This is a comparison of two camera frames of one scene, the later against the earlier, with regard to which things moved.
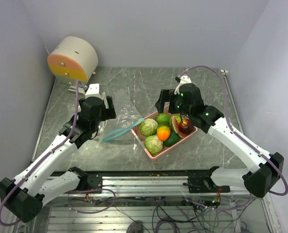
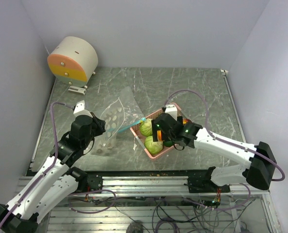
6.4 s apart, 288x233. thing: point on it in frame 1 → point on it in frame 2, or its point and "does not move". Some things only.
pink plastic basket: [135, 130] does not move
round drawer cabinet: [73, 59] does not move
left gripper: [108, 113] → [100, 124]
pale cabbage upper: [148, 127] does not move
